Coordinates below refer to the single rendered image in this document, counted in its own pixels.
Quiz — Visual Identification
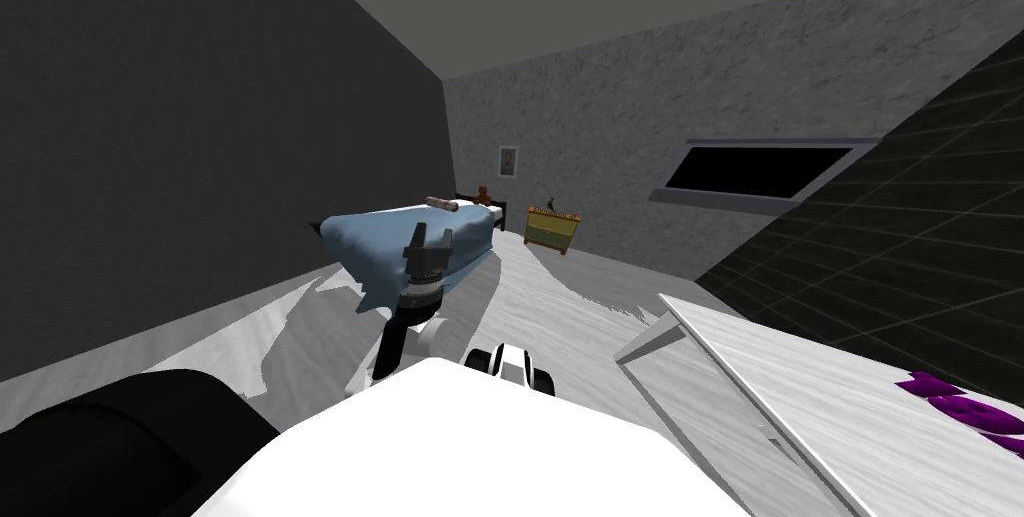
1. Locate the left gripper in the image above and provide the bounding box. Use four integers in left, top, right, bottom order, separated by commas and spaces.
402, 223, 456, 285

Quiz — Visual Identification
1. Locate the bed with blue blanket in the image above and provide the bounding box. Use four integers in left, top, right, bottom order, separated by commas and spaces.
307, 185, 510, 315

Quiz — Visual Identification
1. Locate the yellow and green chest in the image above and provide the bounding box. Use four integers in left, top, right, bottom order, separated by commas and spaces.
523, 196, 584, 257

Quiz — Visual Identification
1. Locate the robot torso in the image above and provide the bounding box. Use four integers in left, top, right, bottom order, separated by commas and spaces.
190, 340, 753, 517

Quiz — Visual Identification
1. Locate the white wooden desk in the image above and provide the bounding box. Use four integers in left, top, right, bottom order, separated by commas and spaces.
613, 292, 1024, 517

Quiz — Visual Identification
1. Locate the purple flat object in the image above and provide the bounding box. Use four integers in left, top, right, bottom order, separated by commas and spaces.
893, 370, 1024, 460

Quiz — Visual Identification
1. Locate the dark window with grey frame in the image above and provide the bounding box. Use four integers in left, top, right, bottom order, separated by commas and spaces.
647, 136, 883, 219

